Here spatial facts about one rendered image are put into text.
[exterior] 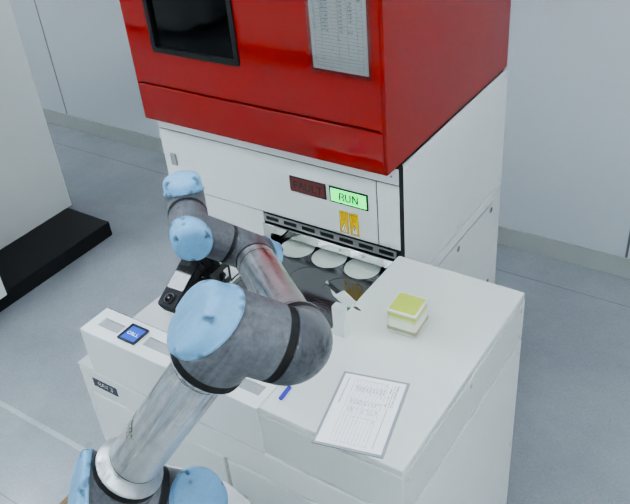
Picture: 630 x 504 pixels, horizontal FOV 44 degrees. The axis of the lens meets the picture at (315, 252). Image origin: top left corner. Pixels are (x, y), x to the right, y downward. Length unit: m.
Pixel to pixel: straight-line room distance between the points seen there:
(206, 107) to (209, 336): 1.20
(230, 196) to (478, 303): 0.84
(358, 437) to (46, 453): 1.74
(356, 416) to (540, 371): 1.62
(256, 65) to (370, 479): 1.02
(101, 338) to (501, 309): 0.96
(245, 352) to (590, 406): 2.15
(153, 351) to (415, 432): 0.65
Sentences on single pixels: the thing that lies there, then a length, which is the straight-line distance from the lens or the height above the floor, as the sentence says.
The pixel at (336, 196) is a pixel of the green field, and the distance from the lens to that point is 2.07.
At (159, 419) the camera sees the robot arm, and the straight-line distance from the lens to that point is 1.19.
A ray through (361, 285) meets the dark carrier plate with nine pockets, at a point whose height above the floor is 0.90.
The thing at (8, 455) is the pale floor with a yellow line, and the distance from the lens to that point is 3.18.
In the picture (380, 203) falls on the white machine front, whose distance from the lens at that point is 2.01.
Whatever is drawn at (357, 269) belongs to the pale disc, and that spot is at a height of 0.90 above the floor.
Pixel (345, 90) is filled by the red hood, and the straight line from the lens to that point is 1.85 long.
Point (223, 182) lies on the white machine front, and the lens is 2.33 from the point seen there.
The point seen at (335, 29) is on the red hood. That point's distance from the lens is 1.80.
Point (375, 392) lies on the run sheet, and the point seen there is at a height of 0.97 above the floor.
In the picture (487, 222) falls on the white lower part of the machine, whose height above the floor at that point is 0.72.
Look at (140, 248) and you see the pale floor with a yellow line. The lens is 4.04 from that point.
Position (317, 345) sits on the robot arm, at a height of 1.43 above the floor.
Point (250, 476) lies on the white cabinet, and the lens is 1.90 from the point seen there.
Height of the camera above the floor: 2.16
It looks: 35 degrees down
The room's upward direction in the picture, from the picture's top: 6 degrees counter-clockwise
